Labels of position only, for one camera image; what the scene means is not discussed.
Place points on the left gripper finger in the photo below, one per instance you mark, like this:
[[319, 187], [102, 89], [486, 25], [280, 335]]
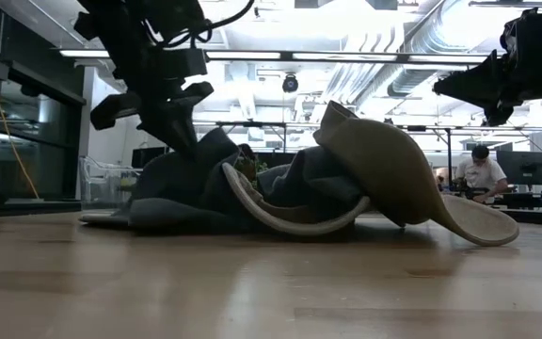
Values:
[[158, 122], [187, 127]]

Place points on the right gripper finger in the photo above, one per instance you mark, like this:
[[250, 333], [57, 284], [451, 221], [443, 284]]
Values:
[[475, 85], [498, 115]]

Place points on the grey baseball cap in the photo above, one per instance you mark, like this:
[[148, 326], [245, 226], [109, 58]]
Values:
[[313, 179], [177, 188]]

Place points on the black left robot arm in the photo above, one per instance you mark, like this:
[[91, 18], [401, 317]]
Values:
[[125, 42]]

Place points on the black computer monitor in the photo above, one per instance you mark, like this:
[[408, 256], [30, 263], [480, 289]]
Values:
[[148, 157], [524, 167]]

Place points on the ceiling light strip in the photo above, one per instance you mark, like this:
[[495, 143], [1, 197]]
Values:
[[243, 55], [85, 53], [447, 59], [344, 57]]

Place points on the person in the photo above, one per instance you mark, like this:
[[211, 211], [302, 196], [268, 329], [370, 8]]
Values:
[[480, 174]]

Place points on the potted green succulent plant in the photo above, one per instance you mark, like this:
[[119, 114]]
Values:
[[252, 169]]

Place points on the clear plastic bin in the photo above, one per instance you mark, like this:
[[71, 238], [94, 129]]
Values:
[[106, 188]]

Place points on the black framed glass partition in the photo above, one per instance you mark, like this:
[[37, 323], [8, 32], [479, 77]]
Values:
[[31, 122]]

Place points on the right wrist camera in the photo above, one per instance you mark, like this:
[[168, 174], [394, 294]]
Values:
[[527, 30]]

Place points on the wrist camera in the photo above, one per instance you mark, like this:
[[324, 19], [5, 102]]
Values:
[[527, 30], [184, 62]]

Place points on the silver ventilation duct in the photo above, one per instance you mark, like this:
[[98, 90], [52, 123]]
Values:
[[421, 75]]

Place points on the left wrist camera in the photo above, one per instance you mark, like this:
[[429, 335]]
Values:
[[184, 62]]

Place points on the black hanging dome camera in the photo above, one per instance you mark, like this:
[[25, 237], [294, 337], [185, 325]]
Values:
[[290, 84]]

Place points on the black aluminium table frame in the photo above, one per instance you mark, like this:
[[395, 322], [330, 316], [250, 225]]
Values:
[[26, 208]]

